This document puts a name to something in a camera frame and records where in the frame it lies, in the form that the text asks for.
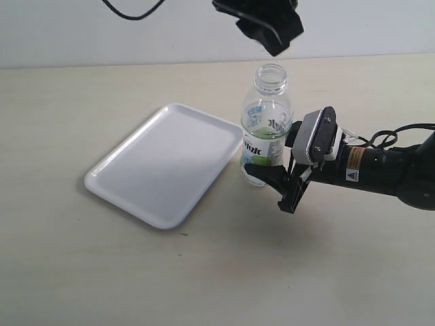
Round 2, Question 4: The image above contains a clear plastic water bottle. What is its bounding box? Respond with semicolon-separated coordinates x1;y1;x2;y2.
240;63;293;187

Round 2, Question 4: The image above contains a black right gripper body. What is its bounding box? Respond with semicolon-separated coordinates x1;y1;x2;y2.
278;149;340;214

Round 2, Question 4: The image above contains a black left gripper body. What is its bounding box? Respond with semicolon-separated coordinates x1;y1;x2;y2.
212;0;299;26

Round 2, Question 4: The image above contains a white plastic tray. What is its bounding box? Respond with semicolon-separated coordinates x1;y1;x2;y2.
84;103;243;230

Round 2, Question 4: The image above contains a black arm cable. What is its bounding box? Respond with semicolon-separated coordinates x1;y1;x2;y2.
101;0;167;20
346;124;435;150

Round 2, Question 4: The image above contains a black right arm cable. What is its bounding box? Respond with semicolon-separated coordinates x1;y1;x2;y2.
346;124;435;150

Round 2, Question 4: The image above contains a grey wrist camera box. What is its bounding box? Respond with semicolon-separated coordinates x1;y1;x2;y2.
292;106;343;166

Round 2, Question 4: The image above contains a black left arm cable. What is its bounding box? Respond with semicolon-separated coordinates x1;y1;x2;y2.
101;0;167;20

